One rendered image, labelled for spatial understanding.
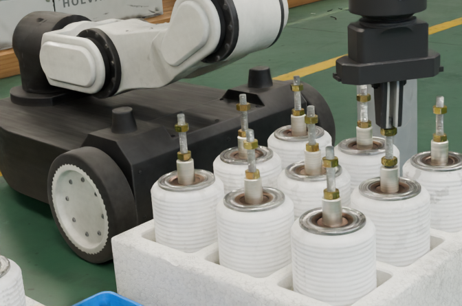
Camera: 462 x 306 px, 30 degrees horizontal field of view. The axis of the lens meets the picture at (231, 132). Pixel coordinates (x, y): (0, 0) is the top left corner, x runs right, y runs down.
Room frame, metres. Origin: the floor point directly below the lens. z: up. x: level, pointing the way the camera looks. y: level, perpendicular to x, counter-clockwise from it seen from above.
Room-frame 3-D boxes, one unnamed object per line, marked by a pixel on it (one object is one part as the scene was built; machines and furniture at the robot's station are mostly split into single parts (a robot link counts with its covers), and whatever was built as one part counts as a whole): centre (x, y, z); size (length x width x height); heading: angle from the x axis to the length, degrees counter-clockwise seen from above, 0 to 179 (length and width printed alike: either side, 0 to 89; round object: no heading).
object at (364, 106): (1.15, -0.19, 0.30); 0.01 x 0.01 x 0.08
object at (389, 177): (0.98, -0.19, 0.26); 0.02 x 0.02 x 0.03
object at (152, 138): (1.75, 0.23, 0.19); 0.64 x 0.52 x 0.33; 44
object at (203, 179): (1.06, 0.06, 0.25); 0.08 x 0.08 x 0.01
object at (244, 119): (1.15, -0.02, 0.30); 0.01 x 0.01 x 0.08
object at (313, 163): (1.06, -0.10, 0.26); 0.02 x 0.02 x 0.03
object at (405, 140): (1.32, -0.25, 0.16); 0.07 x 0.07 x 0.31; 46
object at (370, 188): (0.98, -0.19, 0.25); 0.08 x 0.08 x 0.01
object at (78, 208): (1.39, 0.25, 0.10); 0.20 x 0.05 x 0.20; 44
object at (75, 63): (1.77, 0.25, 0.28); 0.21 x 0.20 x 0.13; 44
